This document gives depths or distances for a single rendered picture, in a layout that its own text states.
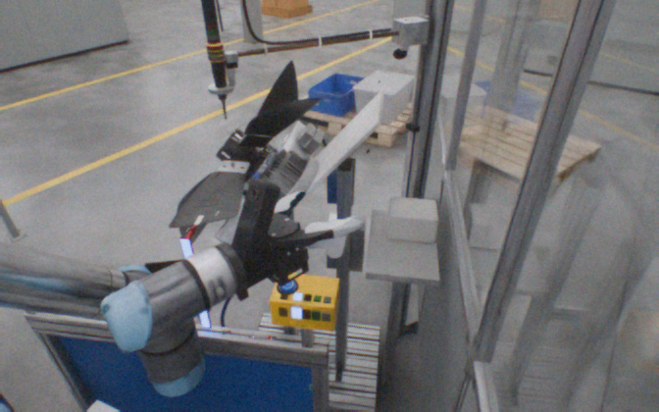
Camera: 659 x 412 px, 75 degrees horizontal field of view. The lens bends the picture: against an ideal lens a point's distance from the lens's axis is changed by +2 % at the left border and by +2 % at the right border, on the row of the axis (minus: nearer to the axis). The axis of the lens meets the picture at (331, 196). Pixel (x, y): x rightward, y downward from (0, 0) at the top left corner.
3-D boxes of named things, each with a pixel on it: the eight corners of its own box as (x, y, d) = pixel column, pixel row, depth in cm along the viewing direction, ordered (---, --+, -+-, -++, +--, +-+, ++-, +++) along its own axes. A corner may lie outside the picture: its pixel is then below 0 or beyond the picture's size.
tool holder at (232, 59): (237, 83, 122) (232, 48, 117) (244, 91, 117) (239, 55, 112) (205, 88, 119) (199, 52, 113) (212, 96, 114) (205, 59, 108)
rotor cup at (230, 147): (252, 168, 151) (222, 145, 147) (276, 141, 144) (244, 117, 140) (239, 190, 139) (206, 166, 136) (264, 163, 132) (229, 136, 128)
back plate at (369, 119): (275, 192, 185) (273, 190, 184) (385, 77, 149) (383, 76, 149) (233, 280, 141) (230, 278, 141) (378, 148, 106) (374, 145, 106)
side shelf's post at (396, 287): (389, 377, 203) (407, 243, 156) (389, 385, 200) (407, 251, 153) (381, 376, 203) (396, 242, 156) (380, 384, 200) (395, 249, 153)
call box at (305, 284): (339, 305, 114) (339, 277, 108) (333, 336, 106) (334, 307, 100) (281, 298, 116) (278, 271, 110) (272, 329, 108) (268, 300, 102)
